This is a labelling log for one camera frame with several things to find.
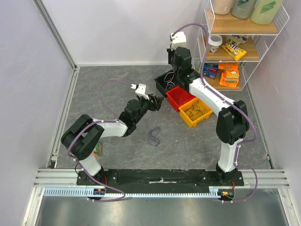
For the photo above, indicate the brown white snack box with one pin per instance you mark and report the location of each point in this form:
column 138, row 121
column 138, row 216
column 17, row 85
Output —
column 237, row 39

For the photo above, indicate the beige bottle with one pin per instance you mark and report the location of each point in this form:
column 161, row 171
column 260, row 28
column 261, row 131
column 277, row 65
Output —
column 222, row 7

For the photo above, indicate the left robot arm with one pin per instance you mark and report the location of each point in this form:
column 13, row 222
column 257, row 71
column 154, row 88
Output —
column 84, row 134

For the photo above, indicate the light green bottle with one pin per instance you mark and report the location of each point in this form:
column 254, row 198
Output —
column 265, row 11

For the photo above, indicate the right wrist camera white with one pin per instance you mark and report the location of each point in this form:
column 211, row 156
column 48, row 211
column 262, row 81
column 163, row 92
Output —
column 178, row 40

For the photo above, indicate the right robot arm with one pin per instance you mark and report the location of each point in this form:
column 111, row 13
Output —
column 232, row 119

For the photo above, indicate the yellow candy bag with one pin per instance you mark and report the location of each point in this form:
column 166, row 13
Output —
column 234, row 51

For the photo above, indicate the yellow plastic bin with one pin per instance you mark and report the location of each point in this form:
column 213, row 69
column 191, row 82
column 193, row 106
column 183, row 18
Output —
column 194, row 111

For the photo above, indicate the red plastic bin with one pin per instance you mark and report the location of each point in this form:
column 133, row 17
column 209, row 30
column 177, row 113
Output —
column 177, row 97

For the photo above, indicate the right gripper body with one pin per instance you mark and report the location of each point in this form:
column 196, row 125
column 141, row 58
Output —
column 170, row 56

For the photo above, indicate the white slotted cable duct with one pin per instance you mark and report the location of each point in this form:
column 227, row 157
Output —
column 102, row 193

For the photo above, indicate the black plastic bin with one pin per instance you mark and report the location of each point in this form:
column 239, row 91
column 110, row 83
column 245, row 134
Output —
column 165, row 82

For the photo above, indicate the blue green box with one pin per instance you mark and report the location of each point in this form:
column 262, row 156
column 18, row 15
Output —
column 210, row 70

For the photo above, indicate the grey green bottle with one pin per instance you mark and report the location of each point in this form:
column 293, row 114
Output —
column 243, row 9

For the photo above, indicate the white paper coffee cup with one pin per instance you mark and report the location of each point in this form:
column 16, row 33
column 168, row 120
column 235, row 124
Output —
column 215, row 41

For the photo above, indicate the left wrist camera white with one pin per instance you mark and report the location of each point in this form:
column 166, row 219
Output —
column 140, row 90

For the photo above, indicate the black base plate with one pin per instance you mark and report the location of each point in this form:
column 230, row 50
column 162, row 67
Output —
column 161, row 180

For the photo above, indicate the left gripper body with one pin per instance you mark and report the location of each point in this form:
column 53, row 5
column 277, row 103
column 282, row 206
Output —
column 148, row 104

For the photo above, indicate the white wire shelf rack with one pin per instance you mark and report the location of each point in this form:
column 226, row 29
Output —
column 255, row 39

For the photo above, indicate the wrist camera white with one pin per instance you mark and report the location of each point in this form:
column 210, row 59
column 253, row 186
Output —
column 178, row 40
column 140, row 90

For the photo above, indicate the orange snack packs stack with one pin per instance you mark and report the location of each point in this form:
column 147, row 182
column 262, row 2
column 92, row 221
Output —
column 230, row 74

